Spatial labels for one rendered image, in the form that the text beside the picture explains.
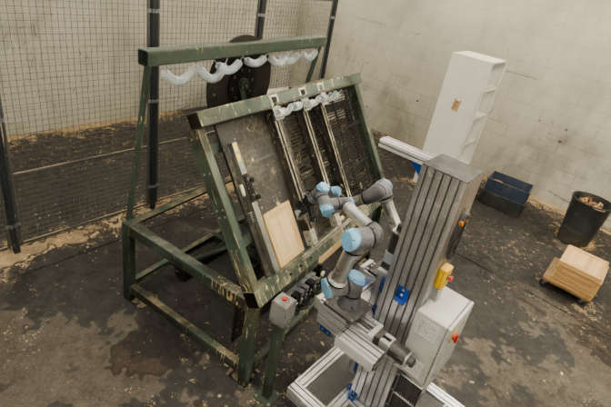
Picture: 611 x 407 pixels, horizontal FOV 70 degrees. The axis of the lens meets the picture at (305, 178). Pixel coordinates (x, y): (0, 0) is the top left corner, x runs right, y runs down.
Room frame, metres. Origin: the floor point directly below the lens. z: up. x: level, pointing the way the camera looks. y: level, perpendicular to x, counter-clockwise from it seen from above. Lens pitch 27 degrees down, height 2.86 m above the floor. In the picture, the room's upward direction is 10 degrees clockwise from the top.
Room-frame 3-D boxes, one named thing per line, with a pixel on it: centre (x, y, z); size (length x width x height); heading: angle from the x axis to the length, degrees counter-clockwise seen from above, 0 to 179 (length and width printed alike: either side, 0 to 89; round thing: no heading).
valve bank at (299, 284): (2.53, -0.16, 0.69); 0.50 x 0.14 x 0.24; 152
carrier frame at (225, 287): (3.43, 0.24, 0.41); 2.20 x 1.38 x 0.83; 152
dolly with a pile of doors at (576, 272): (4.20, -3.22, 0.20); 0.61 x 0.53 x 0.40; 144
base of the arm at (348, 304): (2.06, -0.40, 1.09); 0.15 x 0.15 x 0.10
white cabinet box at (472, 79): (6.39, -2.11, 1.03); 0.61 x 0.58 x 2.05; 144
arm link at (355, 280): (2.06, -0.39, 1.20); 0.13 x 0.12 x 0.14; 118
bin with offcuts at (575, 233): (5.35, -3.84, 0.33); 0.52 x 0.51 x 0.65; 144
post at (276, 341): (2.11, -0.01, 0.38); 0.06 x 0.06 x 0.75; 62
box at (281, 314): (2.11, -0.01, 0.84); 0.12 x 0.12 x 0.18; 62
